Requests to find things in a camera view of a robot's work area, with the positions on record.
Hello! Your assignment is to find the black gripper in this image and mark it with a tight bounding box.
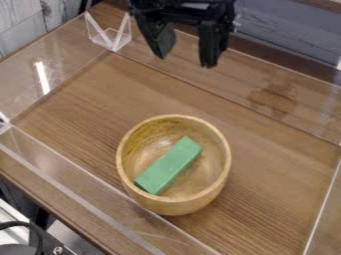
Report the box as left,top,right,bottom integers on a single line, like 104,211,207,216
128,0,235,68

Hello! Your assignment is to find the green rectangular block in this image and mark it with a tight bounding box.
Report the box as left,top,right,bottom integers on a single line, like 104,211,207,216
134,135,202,195

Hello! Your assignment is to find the brown wooden bowl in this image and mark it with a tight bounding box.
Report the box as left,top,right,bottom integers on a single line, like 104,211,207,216
116,115,231,216

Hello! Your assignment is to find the clear acrylic corner bracket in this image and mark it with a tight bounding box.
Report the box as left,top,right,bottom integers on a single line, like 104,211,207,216
84,12,132,52

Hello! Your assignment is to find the black cable lower left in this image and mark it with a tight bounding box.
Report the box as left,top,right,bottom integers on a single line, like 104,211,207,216
0,220,45,255

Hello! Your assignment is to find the black metal frame piece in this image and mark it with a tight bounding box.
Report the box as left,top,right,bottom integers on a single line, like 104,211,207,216
28,216,70,255

